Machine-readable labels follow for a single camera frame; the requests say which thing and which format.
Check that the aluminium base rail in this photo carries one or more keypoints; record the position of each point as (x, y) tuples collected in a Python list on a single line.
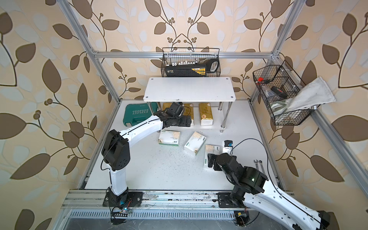
[(150, 204)]

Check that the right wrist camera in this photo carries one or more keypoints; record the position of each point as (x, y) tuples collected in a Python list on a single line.
[(227, 147)]

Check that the gold tissue pack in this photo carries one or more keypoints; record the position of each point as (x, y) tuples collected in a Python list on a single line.
[(189, 111), (206, 116), (166, 105)]

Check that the white two-tier shelf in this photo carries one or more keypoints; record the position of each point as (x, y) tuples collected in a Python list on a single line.
[(218, 91)]

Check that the back black wire basket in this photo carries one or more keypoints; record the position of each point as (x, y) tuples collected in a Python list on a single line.
[(190, 54)]

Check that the steel wrenches on table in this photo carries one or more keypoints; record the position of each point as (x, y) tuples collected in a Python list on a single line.
[(259, 165)]

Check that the right black wire basket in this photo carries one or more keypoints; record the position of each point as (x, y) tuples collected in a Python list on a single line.
[(275, 86)]

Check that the black yellow tool box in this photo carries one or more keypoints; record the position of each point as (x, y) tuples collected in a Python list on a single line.
[(198, 68)]

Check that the green plastic tool case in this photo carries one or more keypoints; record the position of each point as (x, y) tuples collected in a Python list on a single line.
[(136, 113)]

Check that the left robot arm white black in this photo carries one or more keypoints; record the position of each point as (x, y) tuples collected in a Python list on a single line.
[(116, 149)]

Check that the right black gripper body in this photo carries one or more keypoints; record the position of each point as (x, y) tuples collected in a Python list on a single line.
[(217, 159)]

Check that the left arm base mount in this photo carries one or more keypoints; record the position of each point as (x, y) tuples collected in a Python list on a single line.
[(125, 200)]

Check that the white cloth rag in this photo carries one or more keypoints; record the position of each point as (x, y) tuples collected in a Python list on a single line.
[(315, 93)]

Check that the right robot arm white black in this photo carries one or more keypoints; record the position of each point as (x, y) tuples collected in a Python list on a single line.
[(253, 189)]

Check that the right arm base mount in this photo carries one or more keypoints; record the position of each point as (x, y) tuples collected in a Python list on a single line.
[(239, 200)]

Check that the black wire basket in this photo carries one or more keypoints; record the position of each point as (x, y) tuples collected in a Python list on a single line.
[(275, 86), (190, 54)]

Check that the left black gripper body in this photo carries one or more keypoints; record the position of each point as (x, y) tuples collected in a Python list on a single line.
[(178, 122)]

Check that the white tissue pack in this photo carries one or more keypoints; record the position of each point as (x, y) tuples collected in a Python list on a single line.
[(168, 137), (210, 149), (194, 143)]

